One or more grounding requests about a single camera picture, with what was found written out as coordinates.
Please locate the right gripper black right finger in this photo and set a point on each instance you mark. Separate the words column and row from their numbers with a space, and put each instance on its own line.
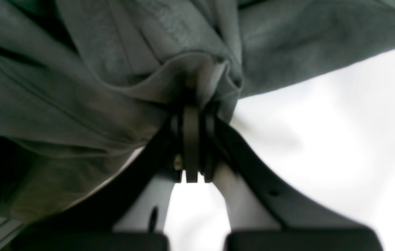
column 266, row 213

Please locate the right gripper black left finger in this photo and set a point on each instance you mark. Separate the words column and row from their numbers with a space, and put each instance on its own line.
column 128, row 213

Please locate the dark grey t-shirt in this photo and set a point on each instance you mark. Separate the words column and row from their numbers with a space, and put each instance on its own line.
column 83, row 83

